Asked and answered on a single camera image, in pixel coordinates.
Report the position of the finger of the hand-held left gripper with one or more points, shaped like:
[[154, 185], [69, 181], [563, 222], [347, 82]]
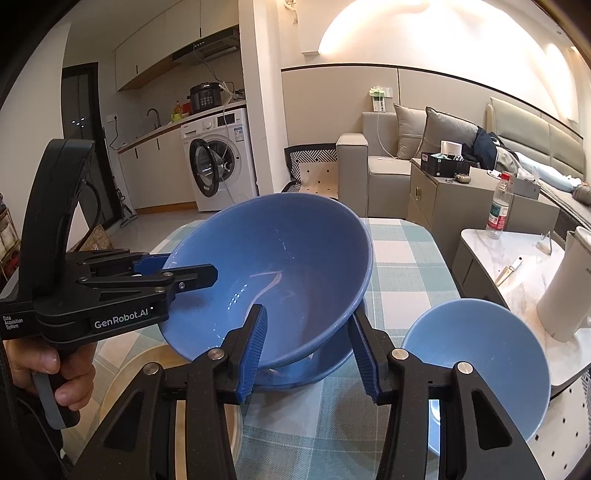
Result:
[[150, 264], [194, 276]]

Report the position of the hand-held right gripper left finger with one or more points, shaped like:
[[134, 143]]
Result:
[[251, 360]]

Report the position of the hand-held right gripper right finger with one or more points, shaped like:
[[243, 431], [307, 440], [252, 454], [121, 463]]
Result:
[[367, 364]]

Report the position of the medium blue bowl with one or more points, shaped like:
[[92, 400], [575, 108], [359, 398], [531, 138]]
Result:
[[323, 364]]

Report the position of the small beige plate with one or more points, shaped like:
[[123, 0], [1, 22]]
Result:
[[210, 429]]

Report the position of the large blue bowl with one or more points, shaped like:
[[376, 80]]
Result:
[[295, 258]]

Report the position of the small blue bowl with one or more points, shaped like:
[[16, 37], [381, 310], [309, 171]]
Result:
[[480, 364]]

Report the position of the person's left hand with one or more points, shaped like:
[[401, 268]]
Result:
[[27, 362]]

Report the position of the patterned flat cardboard box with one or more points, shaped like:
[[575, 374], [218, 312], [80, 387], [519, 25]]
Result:
[[99, 240]]

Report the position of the upright floor mop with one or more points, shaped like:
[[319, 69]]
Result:
[[125, 212]]

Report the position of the white kitchen counter cabinet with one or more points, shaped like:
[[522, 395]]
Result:
[[152, 180]]

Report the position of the white washing machine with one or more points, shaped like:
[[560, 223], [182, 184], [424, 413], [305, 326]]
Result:
[[244, 184]]

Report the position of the dark kitchen faucet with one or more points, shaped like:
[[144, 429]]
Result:
[[154, 115]]

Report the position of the yellow bottle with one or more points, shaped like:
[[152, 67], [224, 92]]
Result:
[[178, 113]]

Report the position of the white diamond print cushion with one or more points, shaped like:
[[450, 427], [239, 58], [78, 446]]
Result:
[[321, 180]]

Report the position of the small white utensil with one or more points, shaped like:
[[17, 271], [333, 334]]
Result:
[[508, 272]]

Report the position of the black patterned chair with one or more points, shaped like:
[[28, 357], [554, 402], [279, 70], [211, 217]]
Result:
[[309, 153]]

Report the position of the black pressure cooker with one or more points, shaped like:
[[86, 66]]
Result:
[[204, 98]]

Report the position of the white marble side table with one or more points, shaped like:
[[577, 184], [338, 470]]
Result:
[[521, 277]]

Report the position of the beige side cabinet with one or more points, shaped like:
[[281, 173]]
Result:
[[443, 203]]

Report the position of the grey sofa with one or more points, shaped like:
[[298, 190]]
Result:
[[351, 175]]

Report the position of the clear water bottle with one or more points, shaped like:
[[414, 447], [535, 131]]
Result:
[[498, 212]]

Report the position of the white electric kettle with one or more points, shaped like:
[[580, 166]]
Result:
[[568, 295]]

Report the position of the black box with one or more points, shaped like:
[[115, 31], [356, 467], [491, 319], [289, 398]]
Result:
[[443, 166]]

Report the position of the small white clip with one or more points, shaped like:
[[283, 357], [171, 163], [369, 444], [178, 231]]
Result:
[[545, 244]]

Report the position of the steel range hood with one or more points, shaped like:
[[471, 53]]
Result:
[[207, 46]]

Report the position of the small white box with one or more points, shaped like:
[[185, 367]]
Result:
[[451, 148]]

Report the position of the light grey cushion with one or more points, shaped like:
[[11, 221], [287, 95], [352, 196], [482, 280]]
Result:
[[408, 129]]

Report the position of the dark blue cloth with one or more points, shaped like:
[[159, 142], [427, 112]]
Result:
[[482, 147]]

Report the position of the grey duvet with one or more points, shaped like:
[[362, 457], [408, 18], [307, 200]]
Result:
[[582, 194]]

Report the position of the beige padded headboard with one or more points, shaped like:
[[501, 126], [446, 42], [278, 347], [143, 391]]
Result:
[[531, 124]]

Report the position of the white wall cabinets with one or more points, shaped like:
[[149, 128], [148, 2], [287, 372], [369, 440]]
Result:
[[138, 60]]

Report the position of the white green wall charger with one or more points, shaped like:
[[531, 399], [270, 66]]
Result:
[[381, 99]]

